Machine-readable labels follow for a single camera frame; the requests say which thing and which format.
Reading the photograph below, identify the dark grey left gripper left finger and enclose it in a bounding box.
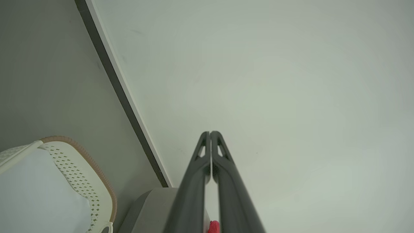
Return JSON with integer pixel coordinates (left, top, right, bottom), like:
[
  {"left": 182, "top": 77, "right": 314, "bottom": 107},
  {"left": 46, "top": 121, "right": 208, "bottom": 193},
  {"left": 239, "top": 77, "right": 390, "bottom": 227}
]
[{"left": 163, "top": 131, "right": 212, "bottom": 233}]

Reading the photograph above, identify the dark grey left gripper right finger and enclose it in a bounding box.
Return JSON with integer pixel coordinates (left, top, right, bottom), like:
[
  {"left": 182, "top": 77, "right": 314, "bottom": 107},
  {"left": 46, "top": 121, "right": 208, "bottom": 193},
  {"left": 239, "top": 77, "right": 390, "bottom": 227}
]
[{"left": 211, "top": 131, "right": 267, "bottom": 233}]

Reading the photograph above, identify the cream laundry basket brown rim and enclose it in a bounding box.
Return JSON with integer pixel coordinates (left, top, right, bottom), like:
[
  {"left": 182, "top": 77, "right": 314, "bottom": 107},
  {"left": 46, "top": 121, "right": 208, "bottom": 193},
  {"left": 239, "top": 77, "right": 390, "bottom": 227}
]
[{"left": 0, "top": 136, "right": 117, "bottom": 233}]

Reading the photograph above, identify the grey fabric sofa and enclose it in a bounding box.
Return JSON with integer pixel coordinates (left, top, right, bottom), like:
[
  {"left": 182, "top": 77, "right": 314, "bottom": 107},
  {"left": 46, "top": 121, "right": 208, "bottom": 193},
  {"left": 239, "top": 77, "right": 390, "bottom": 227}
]
[{"left": 118, "top": 187, "right": 211, "bottom": 233}]

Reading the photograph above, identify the black and white baseboard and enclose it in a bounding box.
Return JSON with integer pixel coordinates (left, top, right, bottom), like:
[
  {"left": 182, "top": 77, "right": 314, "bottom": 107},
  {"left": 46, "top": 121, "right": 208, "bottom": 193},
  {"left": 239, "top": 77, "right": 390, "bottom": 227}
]
[{"left": 74, "top": 0, "right": 173, "bottom": 188}]

